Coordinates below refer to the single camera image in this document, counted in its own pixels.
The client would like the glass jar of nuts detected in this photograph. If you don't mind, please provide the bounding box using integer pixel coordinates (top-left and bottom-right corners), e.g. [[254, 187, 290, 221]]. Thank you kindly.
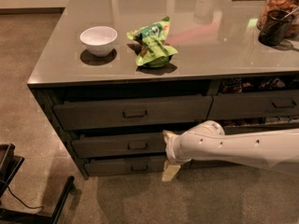
[[257, 0, 299, 38]]

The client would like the black chair frame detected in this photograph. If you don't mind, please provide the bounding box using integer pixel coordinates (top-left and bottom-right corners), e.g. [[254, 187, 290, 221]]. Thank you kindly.
[[0, 143, 76, 224]]

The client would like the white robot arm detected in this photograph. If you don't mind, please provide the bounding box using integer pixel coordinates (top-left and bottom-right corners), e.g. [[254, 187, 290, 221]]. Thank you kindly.
[[162, 120, 299, 182]]

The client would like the white ceramic bowl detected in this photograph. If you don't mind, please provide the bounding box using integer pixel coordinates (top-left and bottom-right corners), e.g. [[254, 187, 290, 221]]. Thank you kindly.
[[79, 26, 118, 57]]

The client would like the green crumpled snack bag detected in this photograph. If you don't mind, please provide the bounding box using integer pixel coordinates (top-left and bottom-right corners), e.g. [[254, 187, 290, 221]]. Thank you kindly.
[[127, 17, 178, 68]]

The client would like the black cable on floor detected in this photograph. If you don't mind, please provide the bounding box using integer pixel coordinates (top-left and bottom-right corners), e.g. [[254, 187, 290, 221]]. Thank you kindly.
[[6, 184, 45, 215]]

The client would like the grey counter cabinet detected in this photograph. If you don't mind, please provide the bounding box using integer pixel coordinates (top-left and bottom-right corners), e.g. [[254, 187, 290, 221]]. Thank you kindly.
[[28, 0, 299, 177]]

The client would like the black mesh cup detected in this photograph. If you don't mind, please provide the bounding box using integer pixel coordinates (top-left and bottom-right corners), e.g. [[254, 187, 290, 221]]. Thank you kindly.
[[258, 9, 294, 47]]

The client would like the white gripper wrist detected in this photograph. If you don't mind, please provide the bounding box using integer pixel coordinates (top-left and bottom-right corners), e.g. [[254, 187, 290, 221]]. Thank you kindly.
[[162, 131, 191, 182]]

